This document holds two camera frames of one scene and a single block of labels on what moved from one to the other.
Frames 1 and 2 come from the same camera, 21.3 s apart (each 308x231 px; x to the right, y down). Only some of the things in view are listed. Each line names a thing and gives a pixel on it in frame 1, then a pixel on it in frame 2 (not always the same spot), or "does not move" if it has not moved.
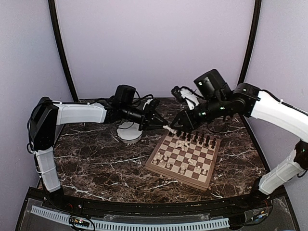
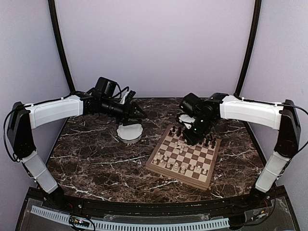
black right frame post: (256, 19) does not move
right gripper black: (184, 119) to (192, 140)
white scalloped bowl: (128, 132) does not move
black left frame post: (55, 26) does not move
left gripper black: (147, 115) to (128, 114)
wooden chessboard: (186, 158) does not move
